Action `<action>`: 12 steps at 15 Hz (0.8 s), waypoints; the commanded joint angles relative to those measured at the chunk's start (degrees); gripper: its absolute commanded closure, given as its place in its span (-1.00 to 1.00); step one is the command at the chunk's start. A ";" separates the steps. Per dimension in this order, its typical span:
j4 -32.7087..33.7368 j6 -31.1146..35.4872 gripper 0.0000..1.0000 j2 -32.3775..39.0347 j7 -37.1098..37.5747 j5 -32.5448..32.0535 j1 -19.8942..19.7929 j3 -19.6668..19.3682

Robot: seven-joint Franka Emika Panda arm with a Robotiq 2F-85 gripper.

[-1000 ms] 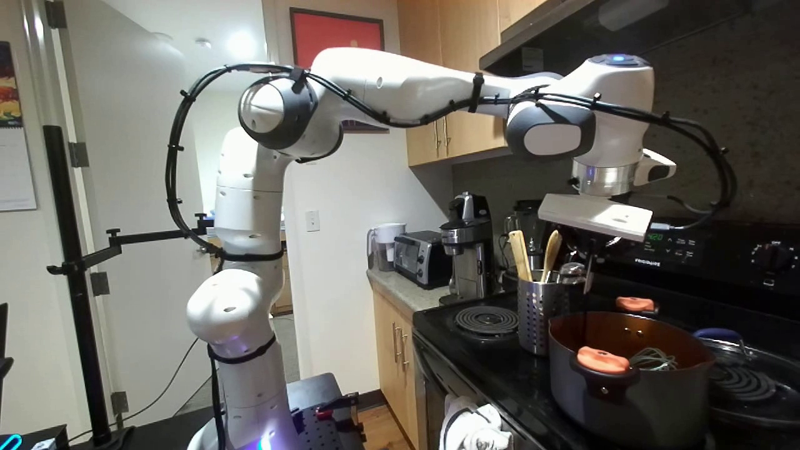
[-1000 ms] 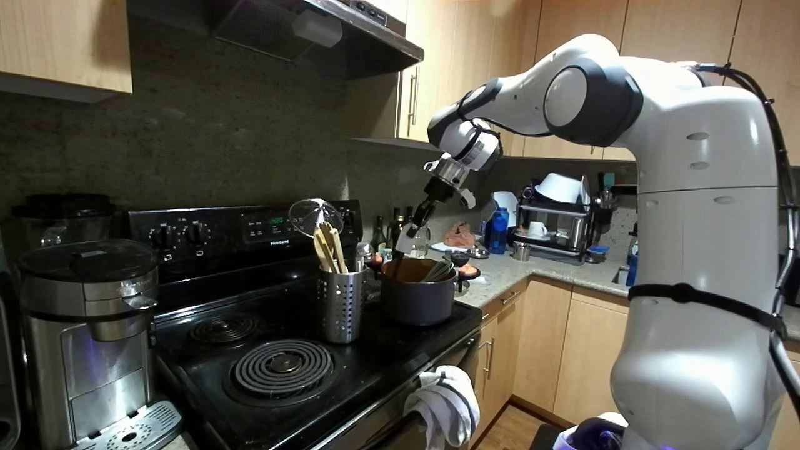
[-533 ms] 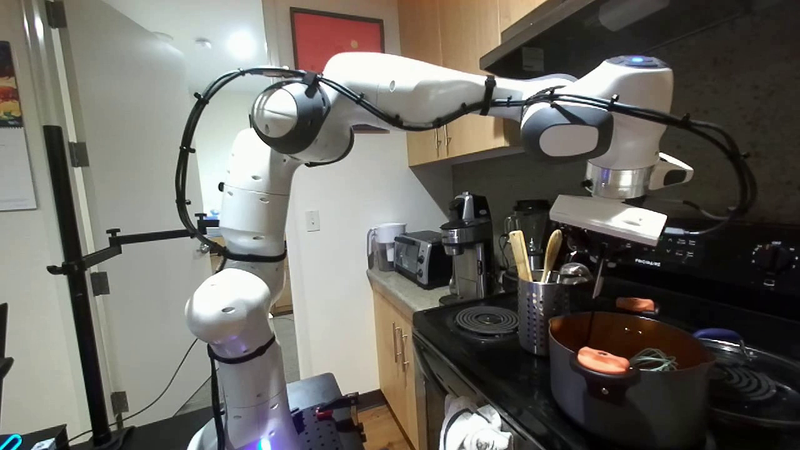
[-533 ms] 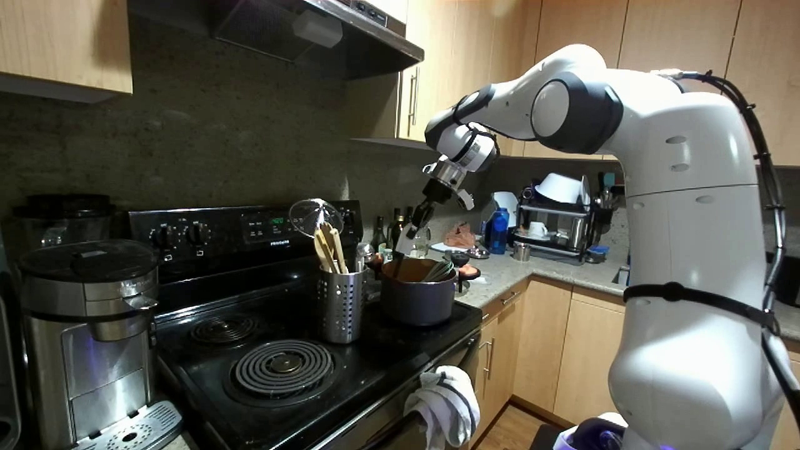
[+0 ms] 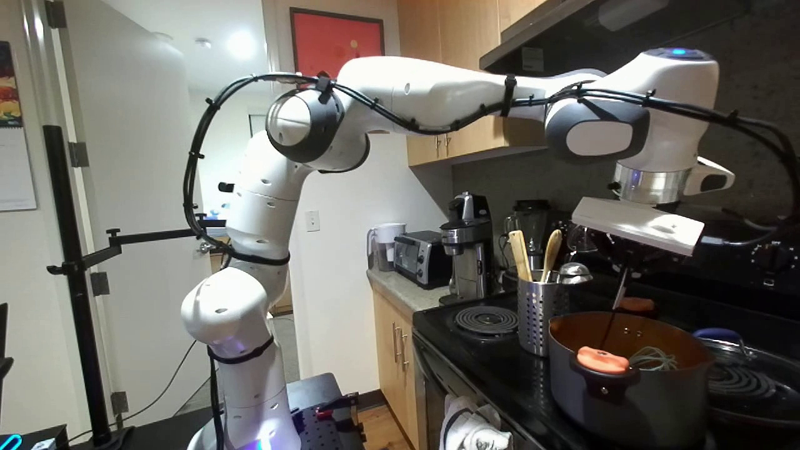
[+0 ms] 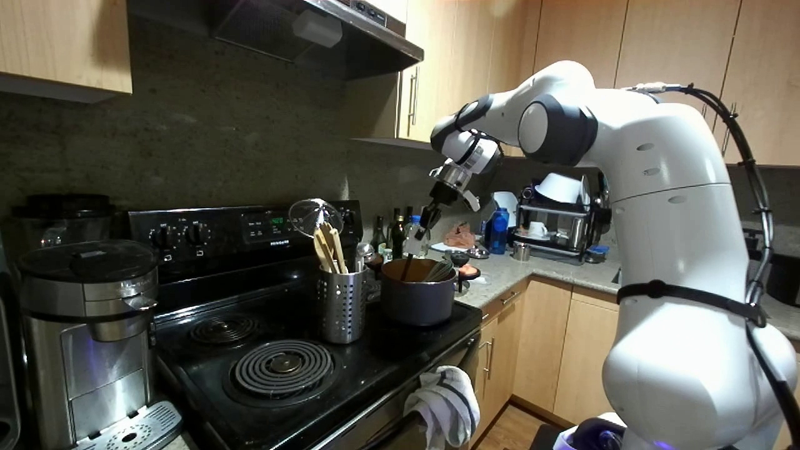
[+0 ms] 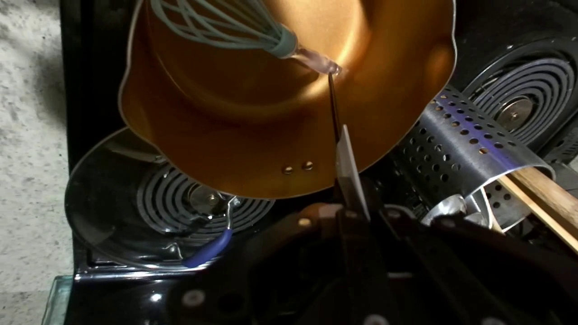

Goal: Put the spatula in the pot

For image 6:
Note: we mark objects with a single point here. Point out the dark glass bottle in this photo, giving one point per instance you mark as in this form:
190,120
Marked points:
379,237
397,232

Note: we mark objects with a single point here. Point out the blue bottle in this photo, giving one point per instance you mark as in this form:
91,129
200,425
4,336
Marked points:
497,230

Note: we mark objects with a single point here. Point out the black range hood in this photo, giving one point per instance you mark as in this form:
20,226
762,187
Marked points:
315,27

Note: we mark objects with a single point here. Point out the small coil burner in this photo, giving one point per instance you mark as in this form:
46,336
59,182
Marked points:
215,329

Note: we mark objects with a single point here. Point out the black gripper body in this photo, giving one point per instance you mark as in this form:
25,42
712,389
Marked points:
442,186

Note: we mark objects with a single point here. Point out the wooden cabinet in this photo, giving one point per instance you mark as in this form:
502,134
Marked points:
541,351
666,40
59,40

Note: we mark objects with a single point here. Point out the steel coffee maker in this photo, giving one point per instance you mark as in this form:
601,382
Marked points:
84,332

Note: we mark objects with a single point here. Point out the black dish rack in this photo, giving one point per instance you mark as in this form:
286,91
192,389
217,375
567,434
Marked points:
554,227

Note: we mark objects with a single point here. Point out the large coil burner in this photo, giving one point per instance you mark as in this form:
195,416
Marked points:
282,365

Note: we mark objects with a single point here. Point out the white towel with black stripes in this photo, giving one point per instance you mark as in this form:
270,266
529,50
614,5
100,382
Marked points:
445,409

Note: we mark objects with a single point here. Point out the black stove knob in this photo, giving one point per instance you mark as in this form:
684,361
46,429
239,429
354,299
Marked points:
197,232
164,235

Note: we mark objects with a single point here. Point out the white bowl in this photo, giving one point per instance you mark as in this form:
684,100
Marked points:
559,187

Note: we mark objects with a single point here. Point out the wooden upper cabinet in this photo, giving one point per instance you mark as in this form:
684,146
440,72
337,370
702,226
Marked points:
666,40
59,40

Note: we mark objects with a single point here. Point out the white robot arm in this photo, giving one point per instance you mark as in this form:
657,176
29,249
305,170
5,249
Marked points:
675,250

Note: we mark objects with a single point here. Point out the wooden spatula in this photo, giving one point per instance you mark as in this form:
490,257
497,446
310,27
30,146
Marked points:
335,245

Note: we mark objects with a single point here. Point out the black electric stove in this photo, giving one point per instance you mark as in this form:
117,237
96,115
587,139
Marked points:
251,400

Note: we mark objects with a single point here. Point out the wooden lower cabinet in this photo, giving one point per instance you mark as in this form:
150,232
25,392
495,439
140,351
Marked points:
541,351

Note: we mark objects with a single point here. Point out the wooden spoon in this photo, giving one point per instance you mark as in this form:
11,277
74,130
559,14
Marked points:
321,252

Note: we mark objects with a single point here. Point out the large steel ladle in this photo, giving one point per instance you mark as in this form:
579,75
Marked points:
312,216

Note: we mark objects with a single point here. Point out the perforated steel utensil holder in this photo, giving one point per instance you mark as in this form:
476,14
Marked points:
340,307

